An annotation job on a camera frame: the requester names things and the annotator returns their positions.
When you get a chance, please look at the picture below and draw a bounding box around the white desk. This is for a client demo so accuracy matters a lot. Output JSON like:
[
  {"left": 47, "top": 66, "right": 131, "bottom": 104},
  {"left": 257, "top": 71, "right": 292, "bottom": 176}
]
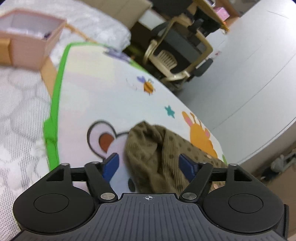
[{"left": 138, "top": 9, "right": 166, "bottom": 30}]

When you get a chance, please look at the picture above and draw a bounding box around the beige padded headboard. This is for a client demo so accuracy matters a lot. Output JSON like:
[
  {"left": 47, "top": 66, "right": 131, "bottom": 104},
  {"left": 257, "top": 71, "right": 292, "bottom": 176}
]
[{"left": 88, "top": 0, "right": 152, "bottom": 29}]

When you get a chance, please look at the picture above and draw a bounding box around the brown corduroy dotted garment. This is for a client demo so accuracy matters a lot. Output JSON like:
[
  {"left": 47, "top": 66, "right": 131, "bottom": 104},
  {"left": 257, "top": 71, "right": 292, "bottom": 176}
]
[{"left": 125, "top": 121, "right": 226, "bottom": 195}]

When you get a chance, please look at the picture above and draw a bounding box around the beige mesh office chair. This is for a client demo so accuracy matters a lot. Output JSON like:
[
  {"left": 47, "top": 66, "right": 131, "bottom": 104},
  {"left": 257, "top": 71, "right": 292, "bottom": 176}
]
[{"left": 143, "top": 10, "right": 213, "bottom": 91}]

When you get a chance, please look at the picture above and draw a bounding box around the wooden wall shelf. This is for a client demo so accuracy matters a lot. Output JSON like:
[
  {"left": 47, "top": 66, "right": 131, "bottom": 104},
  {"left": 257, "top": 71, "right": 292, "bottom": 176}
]
[{"left": 187, "top": 1, "right": 240, "bottom": 35}]

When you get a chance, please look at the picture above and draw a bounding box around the cartoon animal play mat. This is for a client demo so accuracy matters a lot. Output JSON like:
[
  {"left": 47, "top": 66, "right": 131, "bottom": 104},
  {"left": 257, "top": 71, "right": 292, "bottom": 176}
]
[{"left": 44, "top": 43, "right": 227, "bottom": 195}]

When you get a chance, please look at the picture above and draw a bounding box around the pink storage box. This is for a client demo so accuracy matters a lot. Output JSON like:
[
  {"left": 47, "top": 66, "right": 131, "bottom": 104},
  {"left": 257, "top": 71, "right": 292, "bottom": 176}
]
[{"left": 1, "top": 9, "right": 66, "bottom": 70}]

